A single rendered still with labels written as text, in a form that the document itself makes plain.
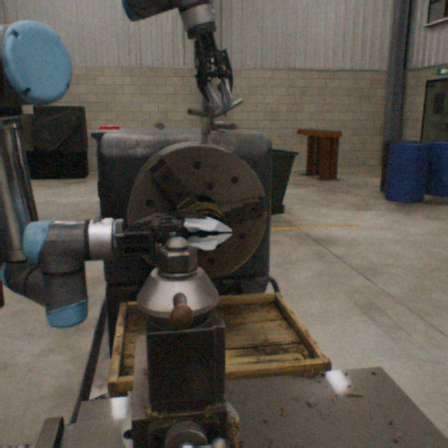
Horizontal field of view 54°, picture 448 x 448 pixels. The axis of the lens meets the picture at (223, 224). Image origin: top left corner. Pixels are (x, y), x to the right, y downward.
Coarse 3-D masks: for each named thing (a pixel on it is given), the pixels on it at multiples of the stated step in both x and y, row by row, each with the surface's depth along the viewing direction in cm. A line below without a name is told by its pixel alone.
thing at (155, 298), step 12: (156, 276) 41; (204, 276) 42; (144, 288) 41; (156, 288) 40; (168, 288) 40; (180, 288) 40; (192, 288) 40; (204, 288) 41; (144, 300) 40; (156, 300) 40; (168, 300) 39; (192, 300) 40; (204, 300) 40; (216, 300) 42; (156, 312) 39; (168, 312) 39; (204, 312) 40
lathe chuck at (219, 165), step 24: (192, 144) 94; (144, 168) 96; (192, 168) 95; (216, 168) 96; (240, 168) 97; (144, 192) 94; (192, 192) 96; (216, 192) 97; (240, 192) 98; (264, 192) 99; (144, 216) 96; (264, 216) 100; (240, 240) 101; (216, 264) 101; (240, 264) 102
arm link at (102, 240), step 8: (96, 216) 77; (96, 224) 76; (104, 224) 76; (112, 224) 77; (96, 232) 75; (104, 232) 75; (112, 232) 76; (96, 240) 75; (104, 240) 75; (112, 240) 75; (96, 248) 75; (104, 248) 75; (112, 248) 76; (96, 256) 76; (104, 256) 76; (112, 256) 77
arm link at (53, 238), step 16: (32, 224) 75; (48, 224) 75; (64, 224) 75; (80, 224) 76; (32, 240) 73; (48, 240) 74; (64, 240) 74; (80, 240) 74; (32, 256) 74; (48, 256) 74; (64, 256) 75; (80, 256) 75; (48, 272) 75; (64, 272) 75
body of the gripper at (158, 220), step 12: (156, 216) 81; (168, 216) 80; (120, 228) 76; (132, 228) 79; (144, 228) 79; (156, 228) 76; (168, 228) 76; (180, 228) 76; (120, 240) 74; (132, 240) 77; (144, 240) 77; (156, 240) 75; (120, 252) 74; (132, 252) 76; (144, 252) 76; (156, 252) 77
